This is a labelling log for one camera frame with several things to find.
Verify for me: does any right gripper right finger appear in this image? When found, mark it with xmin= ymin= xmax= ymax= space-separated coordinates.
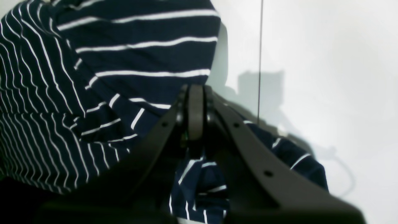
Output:
xmin=203 ymin=86 xmax=365 ymax=224

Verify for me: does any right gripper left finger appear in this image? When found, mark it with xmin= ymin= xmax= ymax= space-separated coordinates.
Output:
xmin=33 ymin=85 xmax=189 ymax=224

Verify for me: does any navy white striped t-shirt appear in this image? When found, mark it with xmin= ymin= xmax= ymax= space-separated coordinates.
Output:
xmin=0 ymin=0 xmax=329 ymax=224

